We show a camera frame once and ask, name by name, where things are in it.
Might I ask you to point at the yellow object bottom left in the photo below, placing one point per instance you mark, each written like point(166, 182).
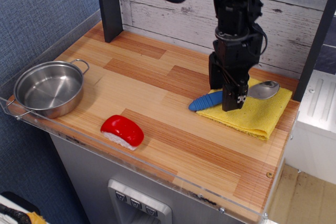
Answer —
point(36, 218)

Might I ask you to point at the dark grey left post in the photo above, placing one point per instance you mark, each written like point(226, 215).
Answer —
point(111, 19)

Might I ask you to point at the white toy sink unit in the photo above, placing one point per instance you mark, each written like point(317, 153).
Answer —
point(311, 148)

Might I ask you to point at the dark grey post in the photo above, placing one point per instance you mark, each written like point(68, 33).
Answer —
point(111, 19)
point(314, 52)

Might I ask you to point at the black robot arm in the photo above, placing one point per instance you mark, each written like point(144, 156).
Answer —
point(236, 16)

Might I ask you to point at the stainless steel pot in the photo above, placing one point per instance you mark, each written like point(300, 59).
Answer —
point(51, 89)

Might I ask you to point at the red white toy sushi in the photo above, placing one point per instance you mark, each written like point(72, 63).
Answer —
point(122, 131)

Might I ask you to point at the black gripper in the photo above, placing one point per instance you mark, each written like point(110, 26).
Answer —
point(230, 63)

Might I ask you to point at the silver dispenser button panel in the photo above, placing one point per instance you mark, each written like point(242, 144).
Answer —
point(133, 206)

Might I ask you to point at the dark grey right post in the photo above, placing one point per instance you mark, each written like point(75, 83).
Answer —
point(314, 52)

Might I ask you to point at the blue handled metal spoon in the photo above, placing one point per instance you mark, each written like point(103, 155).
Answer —
point(263, 90)

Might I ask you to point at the yellow folded cloth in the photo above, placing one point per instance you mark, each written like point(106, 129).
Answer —
point(257, 118)

